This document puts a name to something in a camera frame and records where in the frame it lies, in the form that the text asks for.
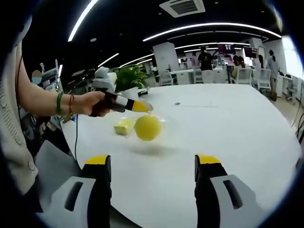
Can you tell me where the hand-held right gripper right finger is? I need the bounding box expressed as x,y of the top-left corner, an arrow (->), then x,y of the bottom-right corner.
194,153 -> 269,228

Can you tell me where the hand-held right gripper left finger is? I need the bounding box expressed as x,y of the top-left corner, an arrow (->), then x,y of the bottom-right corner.
37,154 -> 112,228

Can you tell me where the rectangular yellow silicone block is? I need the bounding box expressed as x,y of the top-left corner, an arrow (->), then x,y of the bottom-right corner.
114,118 -> 136,136

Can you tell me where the round yellow silicone block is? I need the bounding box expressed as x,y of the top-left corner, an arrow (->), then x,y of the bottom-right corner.
133,114 -> 163,142

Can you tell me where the person's left hand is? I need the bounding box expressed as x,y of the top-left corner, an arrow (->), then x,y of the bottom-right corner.
71,91 -> 107,117

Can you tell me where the potted green plant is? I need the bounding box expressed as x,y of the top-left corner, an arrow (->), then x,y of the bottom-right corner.
114,65 -> 150,100

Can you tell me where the white office chair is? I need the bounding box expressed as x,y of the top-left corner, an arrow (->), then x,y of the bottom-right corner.
237,67 -> 253,86
161,70 -> 173,86
257,68 -> 272,90

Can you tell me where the grey mesh office chair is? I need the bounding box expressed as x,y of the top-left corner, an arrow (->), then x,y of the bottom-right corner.
35,139 -> 83,207

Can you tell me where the storage shelf with bins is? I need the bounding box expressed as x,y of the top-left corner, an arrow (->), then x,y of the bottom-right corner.
41,58 -> 64,93

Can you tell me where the straight ceiling light strip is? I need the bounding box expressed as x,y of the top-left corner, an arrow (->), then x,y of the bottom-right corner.
67,0 -> 100,42

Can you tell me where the ceiling air conditioner vent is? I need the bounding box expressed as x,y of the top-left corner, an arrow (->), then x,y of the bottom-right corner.
159,0 -> 206,17

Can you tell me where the red display screen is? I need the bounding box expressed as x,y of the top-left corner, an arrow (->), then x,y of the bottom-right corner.
218,43 -> 236,55

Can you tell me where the curved ceiling light strip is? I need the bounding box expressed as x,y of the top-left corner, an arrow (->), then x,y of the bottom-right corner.
142,22 -> 283,42

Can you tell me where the dark display screen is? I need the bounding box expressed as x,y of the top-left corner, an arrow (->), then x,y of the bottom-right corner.
243,47 -> 258,58

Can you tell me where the dark cord bracelet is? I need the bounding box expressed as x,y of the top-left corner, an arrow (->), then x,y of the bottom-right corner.
68,94 -> 75,117

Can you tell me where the green bracelet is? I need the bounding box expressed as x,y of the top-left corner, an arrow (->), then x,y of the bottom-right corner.
56,91 -> 65,115

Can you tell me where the thin black cable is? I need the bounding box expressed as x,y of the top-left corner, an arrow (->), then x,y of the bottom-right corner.
74,114 -> 80,163

